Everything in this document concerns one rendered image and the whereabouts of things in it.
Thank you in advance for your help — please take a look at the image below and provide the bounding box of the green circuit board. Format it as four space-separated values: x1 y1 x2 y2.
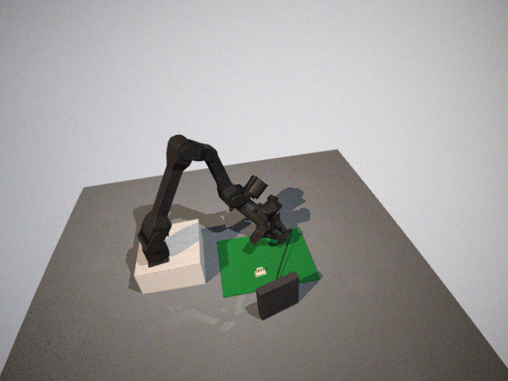
217 228 321 298

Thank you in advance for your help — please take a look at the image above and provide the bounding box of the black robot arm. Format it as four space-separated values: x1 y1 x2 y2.
137 135 280 267

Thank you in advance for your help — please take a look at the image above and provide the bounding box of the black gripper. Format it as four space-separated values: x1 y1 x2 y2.
245 203 287 244

